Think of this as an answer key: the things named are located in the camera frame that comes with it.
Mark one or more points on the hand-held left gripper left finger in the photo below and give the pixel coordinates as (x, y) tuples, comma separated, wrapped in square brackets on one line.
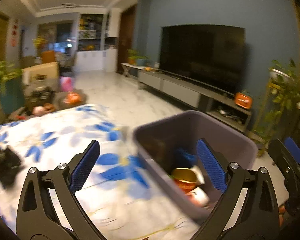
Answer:
[(86, 165)]

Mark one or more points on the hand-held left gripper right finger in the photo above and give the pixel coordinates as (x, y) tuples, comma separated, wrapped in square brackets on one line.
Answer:
[(211, 167)]

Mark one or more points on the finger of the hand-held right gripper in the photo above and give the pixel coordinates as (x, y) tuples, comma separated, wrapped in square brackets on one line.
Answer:
[(280, 157), (295, 152)]

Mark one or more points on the red paper cup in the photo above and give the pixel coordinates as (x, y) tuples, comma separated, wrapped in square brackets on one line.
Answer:
[(197, 196)]

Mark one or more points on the grey plastic bin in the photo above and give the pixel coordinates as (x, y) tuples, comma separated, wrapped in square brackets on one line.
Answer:
[(185, 127)]

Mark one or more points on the golden cup with peeled lid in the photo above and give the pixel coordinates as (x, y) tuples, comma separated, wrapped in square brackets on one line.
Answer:
[(183, 175)]

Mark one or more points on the blue floral tablecloth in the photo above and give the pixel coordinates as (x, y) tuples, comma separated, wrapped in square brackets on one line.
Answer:
[(64, 127)]

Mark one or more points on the leafy plant on yellow stand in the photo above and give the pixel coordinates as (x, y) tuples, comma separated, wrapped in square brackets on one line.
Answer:
[(287, 90)]

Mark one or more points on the orange fruit ornament on tray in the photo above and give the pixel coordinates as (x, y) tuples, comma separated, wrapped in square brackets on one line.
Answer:
[(61, 105)]

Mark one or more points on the orange box ornament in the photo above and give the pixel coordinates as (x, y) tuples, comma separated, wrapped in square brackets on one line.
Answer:
[(243, 101)]

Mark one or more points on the orange round ornament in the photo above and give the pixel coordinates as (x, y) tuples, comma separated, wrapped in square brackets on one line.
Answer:
[(73, 98)]

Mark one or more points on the pink pig figurine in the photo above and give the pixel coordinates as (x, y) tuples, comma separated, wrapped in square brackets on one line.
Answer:
[(39, 110)]

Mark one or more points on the black crumpled bag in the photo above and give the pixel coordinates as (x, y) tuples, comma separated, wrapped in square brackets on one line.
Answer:
[(4, 162)]

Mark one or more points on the pink bag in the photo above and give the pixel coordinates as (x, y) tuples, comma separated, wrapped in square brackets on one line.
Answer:
[(66, 83)]

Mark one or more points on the grey television cabinet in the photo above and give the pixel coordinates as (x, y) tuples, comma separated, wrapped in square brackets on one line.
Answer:
[(180, 90)]

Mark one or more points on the glass jar with lid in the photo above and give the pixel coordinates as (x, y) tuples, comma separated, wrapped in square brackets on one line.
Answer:
[(39, 85)]

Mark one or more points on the beige armchair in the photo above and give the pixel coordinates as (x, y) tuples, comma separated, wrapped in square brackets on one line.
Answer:
[(47, 70)]

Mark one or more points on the plant in teal pot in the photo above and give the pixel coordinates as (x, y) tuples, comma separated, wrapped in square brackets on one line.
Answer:
[(9, 95)]

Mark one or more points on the white display cabinet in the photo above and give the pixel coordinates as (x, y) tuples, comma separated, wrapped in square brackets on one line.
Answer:
[(92, 60)]

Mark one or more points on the white bench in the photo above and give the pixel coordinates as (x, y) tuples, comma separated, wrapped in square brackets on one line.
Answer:
[(130, 66)]

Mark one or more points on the black television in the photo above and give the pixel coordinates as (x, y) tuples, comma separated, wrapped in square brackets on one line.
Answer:
[(202, 55)]

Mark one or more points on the orange chair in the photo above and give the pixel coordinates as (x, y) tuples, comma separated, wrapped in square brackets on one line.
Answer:
[(48, 57)]

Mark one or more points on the plant in orange pot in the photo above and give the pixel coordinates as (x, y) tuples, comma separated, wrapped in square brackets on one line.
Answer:
[(133, 58)]

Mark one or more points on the plant in blue pot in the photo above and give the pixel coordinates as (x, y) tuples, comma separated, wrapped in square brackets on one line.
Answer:
[(142, 62)]

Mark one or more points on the yellow flowers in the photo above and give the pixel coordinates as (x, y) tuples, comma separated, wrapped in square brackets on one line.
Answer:
[(39, 42)]

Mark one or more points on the dark brown door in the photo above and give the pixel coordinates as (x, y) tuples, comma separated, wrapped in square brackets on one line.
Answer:
[(127, 40)]

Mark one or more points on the ceiling lamp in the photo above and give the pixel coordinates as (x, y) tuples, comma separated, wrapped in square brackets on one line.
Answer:
[(69, 5)]

